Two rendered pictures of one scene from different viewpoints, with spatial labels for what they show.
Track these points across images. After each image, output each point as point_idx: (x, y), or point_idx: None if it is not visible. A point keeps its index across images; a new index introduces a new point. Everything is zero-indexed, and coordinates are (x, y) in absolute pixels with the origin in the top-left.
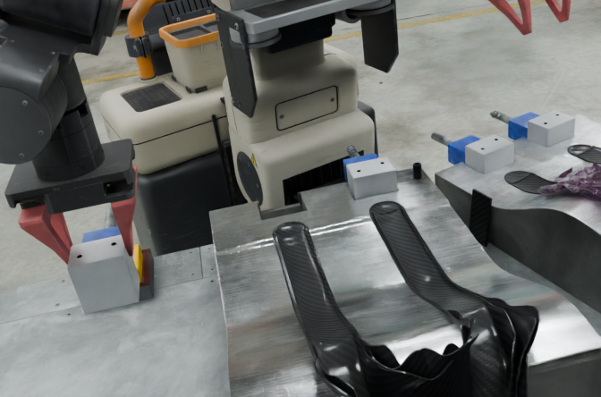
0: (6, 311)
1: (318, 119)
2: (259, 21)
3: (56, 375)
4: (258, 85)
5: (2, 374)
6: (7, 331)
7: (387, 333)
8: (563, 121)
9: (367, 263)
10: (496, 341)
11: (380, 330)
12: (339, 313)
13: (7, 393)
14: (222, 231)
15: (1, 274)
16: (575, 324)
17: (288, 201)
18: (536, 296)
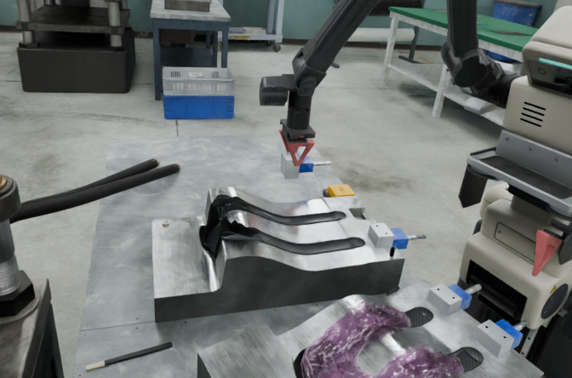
0: (323, 178)
1: (522, 255)
2: (472, 158)
3: (288, 192)
4: (505, 206)
5: (290, 182)
6: (312, 180)
7: (246, 215)
8: (493, 337)
9: (315, 235)
10: None
11: (249, 215)
12: (278, 222)
13: (281, 185)
14: (339, 198)
15: None
16: (238, 253)
17: (470, 275)
18: (260, 250)
